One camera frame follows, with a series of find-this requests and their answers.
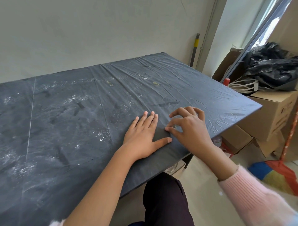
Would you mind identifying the person's left hand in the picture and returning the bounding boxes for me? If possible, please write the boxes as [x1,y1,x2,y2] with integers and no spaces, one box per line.
[121,111,173,161]

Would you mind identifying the person's right hand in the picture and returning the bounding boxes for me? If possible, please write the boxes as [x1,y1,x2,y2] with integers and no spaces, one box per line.
[165,106,216,157]

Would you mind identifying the person's left forearm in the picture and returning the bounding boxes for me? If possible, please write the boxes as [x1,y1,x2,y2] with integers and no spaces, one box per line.
[49,149,140,226]

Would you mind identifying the person's right forearm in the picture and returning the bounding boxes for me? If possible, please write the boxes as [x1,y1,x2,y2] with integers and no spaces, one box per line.
[198,144,298,226]

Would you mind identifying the person's black trousers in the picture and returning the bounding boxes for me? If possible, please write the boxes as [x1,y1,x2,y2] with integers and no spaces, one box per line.
[128,172,195,226]

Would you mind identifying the black table leg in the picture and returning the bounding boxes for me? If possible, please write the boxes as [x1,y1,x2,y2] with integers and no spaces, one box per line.
[184,153,194,169]

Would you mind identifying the red and white package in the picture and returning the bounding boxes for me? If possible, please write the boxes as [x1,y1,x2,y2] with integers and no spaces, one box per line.
[220,142,234,159]

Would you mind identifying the large printed cardboard box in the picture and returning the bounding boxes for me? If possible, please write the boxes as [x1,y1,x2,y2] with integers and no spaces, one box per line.
[237,89,298,142]

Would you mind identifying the blue yellow fuzzy item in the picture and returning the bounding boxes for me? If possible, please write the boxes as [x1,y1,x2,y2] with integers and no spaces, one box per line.
[248,107,298,196]

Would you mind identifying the dark grey covered table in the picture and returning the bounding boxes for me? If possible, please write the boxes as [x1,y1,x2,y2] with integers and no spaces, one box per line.
[0,52,263,226]

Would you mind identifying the grey pole yellow band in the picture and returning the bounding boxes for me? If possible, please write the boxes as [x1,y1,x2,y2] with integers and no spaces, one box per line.
[190,33,200,68]

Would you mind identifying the crumpled black plastic bag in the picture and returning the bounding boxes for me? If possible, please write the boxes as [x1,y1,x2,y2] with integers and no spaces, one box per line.
[244,42,298,91]

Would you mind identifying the tall plain cardboard box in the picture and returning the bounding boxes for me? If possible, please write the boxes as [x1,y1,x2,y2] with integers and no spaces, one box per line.
[268,0,298,55]

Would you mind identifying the coil of white cables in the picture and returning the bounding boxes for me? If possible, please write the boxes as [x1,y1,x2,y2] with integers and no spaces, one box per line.
[228,79,259,94]

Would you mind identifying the grey wall pipe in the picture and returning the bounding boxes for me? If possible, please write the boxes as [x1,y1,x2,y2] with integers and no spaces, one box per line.
[195,0,219,70]

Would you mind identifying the bright window pale frame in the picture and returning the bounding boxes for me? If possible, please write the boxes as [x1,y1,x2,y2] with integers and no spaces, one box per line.
[242,0,283,48]

